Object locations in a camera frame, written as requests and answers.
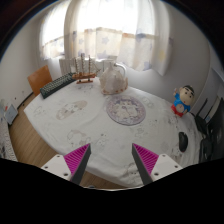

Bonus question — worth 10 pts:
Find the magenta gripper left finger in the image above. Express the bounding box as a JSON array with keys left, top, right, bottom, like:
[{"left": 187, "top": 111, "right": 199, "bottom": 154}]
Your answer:
[{"left": 41, "top": 143, "right": 92, "bottom": 186}]

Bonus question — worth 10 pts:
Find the white patterned tablecloth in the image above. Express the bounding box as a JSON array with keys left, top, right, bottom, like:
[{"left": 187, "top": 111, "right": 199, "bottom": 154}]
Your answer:
[{"left": 25, "top": 81, "right": 201, "bottom": 187}]

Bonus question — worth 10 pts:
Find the orange wooden chair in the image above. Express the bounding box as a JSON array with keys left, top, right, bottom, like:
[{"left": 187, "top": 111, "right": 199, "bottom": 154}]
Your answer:
[{"left": 28, "top": 65, "right": 52, "bottom": 96}]

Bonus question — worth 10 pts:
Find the white box on floor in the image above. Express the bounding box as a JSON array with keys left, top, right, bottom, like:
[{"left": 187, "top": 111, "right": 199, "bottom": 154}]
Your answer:
[{"left": 4, "top": 104, "right": 18, "bottom": 125}]

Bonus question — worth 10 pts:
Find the round purple mouse pad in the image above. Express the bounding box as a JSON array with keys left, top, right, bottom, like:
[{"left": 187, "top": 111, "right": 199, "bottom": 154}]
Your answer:
[{"left": 106, "top": 95, "right": 146, "bottom": 126}]

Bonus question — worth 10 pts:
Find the white radiator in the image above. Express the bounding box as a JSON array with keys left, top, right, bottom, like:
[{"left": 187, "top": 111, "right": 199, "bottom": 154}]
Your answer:
[{"left": 59, "top": 57, "right": 107, "bottom": 75}]

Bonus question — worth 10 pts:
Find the white star-patterned curtain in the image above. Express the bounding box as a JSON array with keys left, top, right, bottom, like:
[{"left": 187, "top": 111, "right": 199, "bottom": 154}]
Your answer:
[{"left": 39, "top": 0, "right": 174, "bottom": 75}]

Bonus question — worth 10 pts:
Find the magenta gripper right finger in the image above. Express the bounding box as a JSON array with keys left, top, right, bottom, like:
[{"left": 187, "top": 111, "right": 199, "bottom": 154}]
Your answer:
[{"left": 131, "top": 142, "right": 184, "bottom": 186}]

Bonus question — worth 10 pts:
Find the black chair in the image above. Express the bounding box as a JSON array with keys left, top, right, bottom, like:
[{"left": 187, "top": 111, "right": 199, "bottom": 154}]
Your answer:
[{"left": 195, "top": 99, "right": 224, "bottom": 163}]

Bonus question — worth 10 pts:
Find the black computer mouse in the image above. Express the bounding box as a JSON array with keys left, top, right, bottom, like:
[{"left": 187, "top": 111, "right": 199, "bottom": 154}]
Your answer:
[{"left": 178, "top": 132, "right": 188, "bottom": 152}]

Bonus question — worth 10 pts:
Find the black keyboard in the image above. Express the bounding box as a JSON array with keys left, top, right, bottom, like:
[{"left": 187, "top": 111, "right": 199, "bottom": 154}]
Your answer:
[{"left": 40, "top": 73, "right": 74, "bottom": 98}]

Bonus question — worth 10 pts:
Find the wooden model sailing ship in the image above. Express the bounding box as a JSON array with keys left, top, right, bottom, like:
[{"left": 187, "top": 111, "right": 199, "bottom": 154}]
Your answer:
[{"left": 72, "top": 53, "right": 97, "bottom": 84}]

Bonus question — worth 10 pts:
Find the cartoon boy figurine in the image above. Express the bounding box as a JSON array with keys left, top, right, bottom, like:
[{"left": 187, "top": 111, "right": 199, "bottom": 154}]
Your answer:
[{"left": 171, "top": 85, "right": 195, "bottom": 117}]

